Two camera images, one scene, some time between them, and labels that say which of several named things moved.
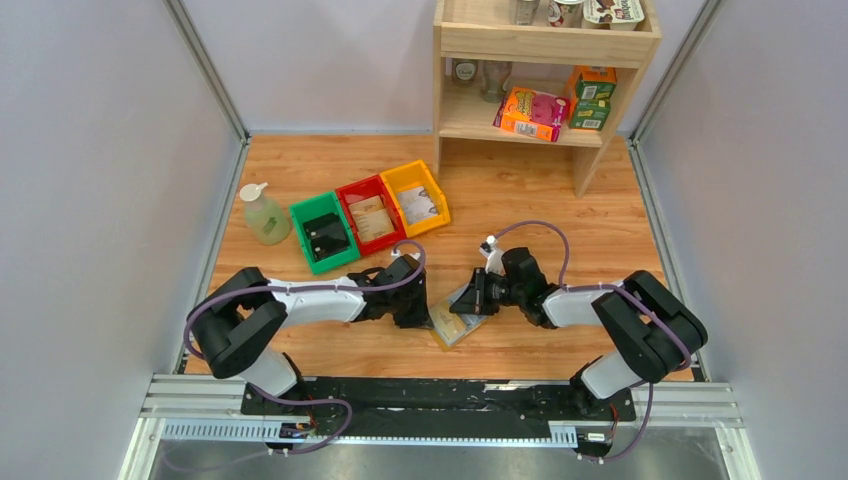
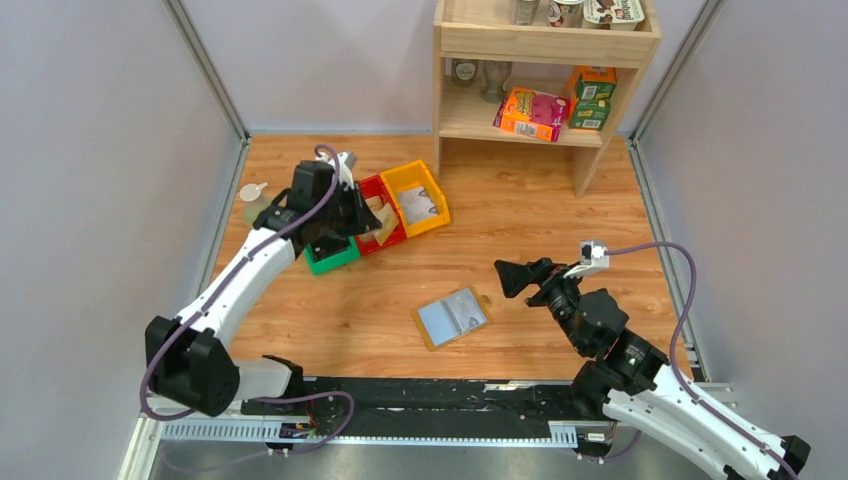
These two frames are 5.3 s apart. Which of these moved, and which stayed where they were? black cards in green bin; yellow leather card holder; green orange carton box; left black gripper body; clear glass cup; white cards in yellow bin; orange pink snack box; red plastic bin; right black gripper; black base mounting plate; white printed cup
Moved: left black gripper body; right black gripper; yellow leather card holder
Stayed: red plastic bin; white printed cup; green orange carton box; black base mounting plate; white cards in yellow bin; black cards in green bin; clear glass cup; orange pink snack box
